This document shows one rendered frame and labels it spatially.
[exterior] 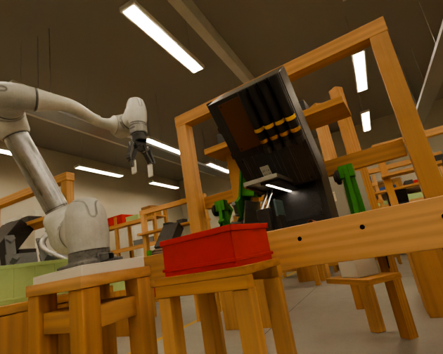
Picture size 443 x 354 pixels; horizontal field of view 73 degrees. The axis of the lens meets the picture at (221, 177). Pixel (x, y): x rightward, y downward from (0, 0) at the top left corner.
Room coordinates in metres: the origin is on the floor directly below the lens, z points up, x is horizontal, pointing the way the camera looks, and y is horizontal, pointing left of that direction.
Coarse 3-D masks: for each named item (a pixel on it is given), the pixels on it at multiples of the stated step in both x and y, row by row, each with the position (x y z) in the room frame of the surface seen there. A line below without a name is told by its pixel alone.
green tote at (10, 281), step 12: (24, 264) 1.42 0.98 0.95; (36, 264) 1.46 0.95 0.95; (48, 264) 1.50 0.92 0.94; (60, 264) 1.55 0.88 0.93; (0, 276) 1.35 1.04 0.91; (12, 276) 1.39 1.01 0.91; (24, 276) 1.42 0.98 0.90; (36, 276) 1.46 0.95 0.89; (0, 288) 1.35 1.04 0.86; (12, 288) 1.39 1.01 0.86; (24, 288) 1.42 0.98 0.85; (0, 300) 1.35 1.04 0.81; (12, 300) 1.39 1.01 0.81; (24, 300) 1.42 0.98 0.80
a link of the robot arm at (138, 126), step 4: (132, 124) 1.40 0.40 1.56; (136, 124) 1.40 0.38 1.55; (140, 124) 1.40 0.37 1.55; (144, 124) 1.42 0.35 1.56; (132, 128) 1.41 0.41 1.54; (136, 128) 1.40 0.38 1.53; (140, 128) 1.40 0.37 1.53; (144, 128) 1.42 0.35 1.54; (132, 132) 1.41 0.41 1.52; (136, 132) 1.41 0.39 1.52; (140, 132) 1.42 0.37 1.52; (144, 132) 1.43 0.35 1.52
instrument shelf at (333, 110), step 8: (320, 104) 1.49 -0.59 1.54; (328, 104) 1.47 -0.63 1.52; (336, 104) 1.46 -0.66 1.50; (344, 104) 1.47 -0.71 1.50; (304, 112) 1.54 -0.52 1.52; (312, 112) 1.52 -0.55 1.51; (320, 112) 1.53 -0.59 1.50; (328, 112) 1.54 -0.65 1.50; (336, 112) 1.56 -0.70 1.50; (344, 112) 1.58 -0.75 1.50; (312, 120) 1.61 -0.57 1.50; (320, 120) 1.63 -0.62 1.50; (328, 120) 1.66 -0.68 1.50; (336, 120) 1.68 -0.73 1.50; (312, 128) 1.74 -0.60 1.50; (224, 144) 1.80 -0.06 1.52; (208, 152) 1.87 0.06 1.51; (216, 152) 1.88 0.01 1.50; (224, 152) 1.91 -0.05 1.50; (224, 160) 2.07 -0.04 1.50
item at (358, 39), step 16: (352, 32) 1.47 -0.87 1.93; (368, 32) 1.44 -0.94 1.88; (320, 48) 1.57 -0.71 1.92; (336, 48) 1.52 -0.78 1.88; (352, 48) 1.51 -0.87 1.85; (288, 64) 1.67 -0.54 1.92; (304, 64) 1.62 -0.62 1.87; (320, 64) 1.61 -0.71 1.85; (192, 112) 2.05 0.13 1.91; (208, 112) 1.98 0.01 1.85
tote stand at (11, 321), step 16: (112, 288) 1.64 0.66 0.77; (16, 304) 1.31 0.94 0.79; (64, 304) 1.46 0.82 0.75; (0, 320) 1.27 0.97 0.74; (16, 320) 1.31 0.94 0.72; (0, 336) 1.27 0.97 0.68; (16, 336) 1.31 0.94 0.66; (64, 336) 1.45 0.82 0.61; (0, 352) 1.27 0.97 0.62; (16, 352) 1.31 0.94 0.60; (64, 352) 1.45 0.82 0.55
